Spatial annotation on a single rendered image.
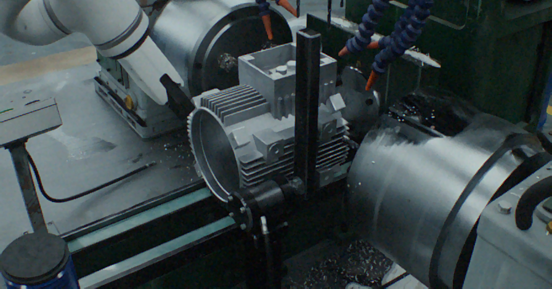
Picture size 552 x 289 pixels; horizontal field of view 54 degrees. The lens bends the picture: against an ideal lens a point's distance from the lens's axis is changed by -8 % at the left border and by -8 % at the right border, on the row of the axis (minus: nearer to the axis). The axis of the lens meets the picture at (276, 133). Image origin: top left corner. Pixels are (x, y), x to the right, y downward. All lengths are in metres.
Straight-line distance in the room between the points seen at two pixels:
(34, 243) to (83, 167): 0.85
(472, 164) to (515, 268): 0.15
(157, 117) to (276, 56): 0.48
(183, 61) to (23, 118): 0.32
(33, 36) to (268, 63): 0.39
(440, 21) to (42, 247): 0.79
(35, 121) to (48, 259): 0.56
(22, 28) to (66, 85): 0.97
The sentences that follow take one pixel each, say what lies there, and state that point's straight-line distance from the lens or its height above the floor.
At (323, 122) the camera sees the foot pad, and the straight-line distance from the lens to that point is 0.89.
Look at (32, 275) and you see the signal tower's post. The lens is 0.47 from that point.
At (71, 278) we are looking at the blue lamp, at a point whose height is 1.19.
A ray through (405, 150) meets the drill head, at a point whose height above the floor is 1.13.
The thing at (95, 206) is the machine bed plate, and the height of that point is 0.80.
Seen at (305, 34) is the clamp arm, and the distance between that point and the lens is 0.74.
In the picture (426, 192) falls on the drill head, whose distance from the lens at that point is 0.71.
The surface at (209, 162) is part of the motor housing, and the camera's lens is 1.00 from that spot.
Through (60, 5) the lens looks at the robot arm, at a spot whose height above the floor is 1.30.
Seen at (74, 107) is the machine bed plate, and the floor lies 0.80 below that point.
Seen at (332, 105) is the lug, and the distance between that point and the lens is 0.93.
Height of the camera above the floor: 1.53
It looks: 32 degrees down
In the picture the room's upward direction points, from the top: straight up
